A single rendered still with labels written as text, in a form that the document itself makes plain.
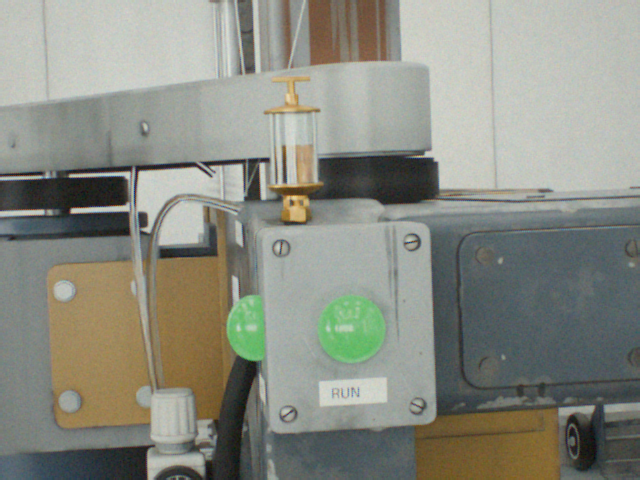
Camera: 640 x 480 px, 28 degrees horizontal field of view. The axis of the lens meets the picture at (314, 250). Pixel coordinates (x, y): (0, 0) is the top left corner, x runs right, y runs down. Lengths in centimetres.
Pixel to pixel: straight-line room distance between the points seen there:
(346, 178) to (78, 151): 25
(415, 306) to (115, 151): 36
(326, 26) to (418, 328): 58
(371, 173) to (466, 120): 523
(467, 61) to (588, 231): 534
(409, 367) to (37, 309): 48
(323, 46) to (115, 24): 472
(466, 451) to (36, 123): 39
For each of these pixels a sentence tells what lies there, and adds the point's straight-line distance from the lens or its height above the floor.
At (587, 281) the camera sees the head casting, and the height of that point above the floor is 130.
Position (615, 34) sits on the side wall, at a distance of 620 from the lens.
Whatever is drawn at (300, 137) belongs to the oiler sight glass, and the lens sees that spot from 63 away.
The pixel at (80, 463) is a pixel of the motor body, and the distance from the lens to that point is 105.
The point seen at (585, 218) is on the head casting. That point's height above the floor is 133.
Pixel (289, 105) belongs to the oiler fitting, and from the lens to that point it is 64.
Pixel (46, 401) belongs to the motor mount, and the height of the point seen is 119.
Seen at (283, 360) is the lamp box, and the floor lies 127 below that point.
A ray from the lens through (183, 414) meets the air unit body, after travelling 83.
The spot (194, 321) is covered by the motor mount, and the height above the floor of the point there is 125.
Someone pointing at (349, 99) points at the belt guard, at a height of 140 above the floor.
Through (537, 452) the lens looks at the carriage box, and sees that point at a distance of 96.
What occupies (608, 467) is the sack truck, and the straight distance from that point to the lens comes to 594.
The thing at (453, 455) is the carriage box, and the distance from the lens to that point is 94.
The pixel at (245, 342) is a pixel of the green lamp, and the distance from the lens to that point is 57.
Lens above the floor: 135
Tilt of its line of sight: 3 degrees down
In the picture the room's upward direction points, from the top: 2 degrees counter-clockwise
